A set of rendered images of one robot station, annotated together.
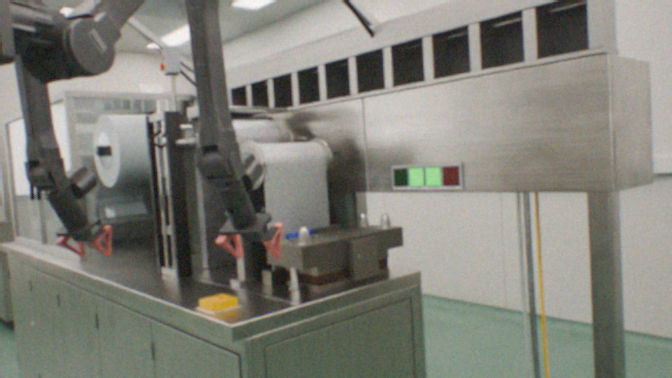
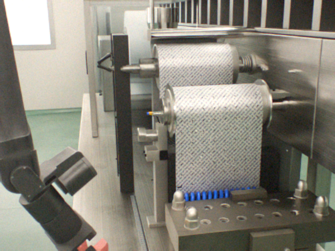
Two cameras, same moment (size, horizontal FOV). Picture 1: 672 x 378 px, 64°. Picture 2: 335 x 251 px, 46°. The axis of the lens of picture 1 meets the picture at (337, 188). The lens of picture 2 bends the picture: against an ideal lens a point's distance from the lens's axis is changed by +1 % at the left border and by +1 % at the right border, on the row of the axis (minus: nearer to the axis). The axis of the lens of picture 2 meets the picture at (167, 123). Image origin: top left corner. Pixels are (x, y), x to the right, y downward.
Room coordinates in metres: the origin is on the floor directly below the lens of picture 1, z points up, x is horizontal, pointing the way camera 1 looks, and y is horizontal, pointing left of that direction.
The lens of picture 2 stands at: (0.72, -0.28, 1.50)
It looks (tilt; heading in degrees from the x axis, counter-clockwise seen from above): 15 degrees down; 32
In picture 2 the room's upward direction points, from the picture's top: 1 degrees counter-clockwise
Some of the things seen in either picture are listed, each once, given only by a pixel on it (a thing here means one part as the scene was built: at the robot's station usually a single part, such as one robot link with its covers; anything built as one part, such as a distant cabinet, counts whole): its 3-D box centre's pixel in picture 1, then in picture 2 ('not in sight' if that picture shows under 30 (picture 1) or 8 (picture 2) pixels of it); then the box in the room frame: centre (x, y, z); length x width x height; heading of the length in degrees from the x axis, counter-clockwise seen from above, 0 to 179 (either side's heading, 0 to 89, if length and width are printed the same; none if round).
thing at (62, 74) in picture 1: (57, 50); not in sight; (0.77, 0.38, 1.43); 0.10 x 0.05 x 0.09; 157
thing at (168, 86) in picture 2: (251, 165); (169, 110); (1.60, 0.25, 1.25); 0.15 x 0.01 x 0.15; 42
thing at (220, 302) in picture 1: (218, 302); not in sight; (1.33, 0.32, 0.91); 0.07 x 0.07 x 0.02; 42
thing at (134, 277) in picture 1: (146, 257); (144, 138); (2.32, 0.85, 0.88); 2.52 x 0.66 x 0.04; 42
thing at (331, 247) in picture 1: (338, 244); (250, 220); (1.57, 0.01, 1.00); 0.40 x 0.16 x 0.06; 132
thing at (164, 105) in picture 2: not in sight; (165, 111); (1.59, 0.26, 1.25); 0.07 x 0.02 x 0.07; 42
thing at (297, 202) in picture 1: (298, 207); (219, 162); (1.63, 0.12, 1.11); 0.23 x 0.01 x 0.18; 132
